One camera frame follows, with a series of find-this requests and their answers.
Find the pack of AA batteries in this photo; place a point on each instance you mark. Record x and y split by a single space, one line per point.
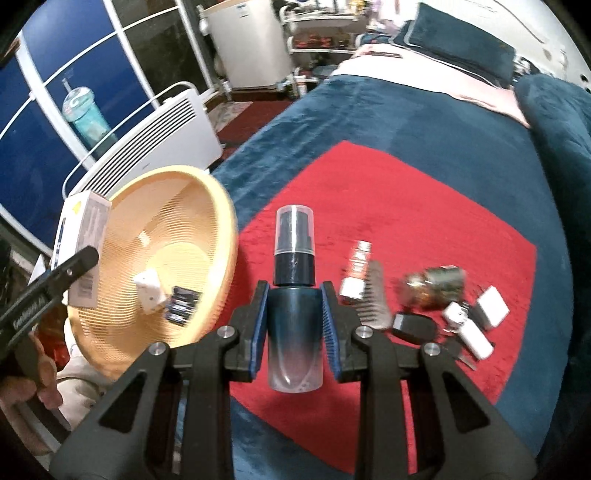
181 305

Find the blue velvet blanket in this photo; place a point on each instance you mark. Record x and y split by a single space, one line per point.
536 179

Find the white washing machine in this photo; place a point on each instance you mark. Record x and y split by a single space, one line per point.
249 39

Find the white medicine box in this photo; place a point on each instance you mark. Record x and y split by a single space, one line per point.
78 244

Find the white USB charger block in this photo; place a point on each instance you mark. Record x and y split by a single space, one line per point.
490 309

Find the dark blue spray bottle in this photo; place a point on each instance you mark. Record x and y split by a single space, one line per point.
294 325

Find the red patterned cloth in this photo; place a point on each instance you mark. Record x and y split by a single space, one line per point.
412 221

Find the glass jar gold lid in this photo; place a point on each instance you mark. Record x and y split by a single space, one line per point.
432 288

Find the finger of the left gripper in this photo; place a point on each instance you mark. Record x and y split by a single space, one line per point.
42 295

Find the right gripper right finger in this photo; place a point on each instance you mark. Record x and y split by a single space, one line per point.
421 416

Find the white shelf rack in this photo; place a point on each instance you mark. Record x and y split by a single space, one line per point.
320 37

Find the white wall plug adapter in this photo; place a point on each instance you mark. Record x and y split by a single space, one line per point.
149 292

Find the dark wooden comb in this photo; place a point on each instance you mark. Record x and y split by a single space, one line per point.
373 309

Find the white cylindrical bottle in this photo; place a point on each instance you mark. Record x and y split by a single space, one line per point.
461 324

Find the person left hand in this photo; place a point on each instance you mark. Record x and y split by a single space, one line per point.
17 390

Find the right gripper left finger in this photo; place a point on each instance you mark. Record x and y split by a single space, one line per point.
168 415

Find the orange mesh basket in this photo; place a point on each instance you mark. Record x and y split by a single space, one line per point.
181 222

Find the white panel heater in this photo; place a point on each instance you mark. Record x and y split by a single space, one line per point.
178 132

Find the black car key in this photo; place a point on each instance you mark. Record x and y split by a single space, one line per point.
454 347

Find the blue pillow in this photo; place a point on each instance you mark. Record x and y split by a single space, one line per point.
451 40

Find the pink blanket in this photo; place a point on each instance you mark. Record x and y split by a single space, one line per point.
406 67

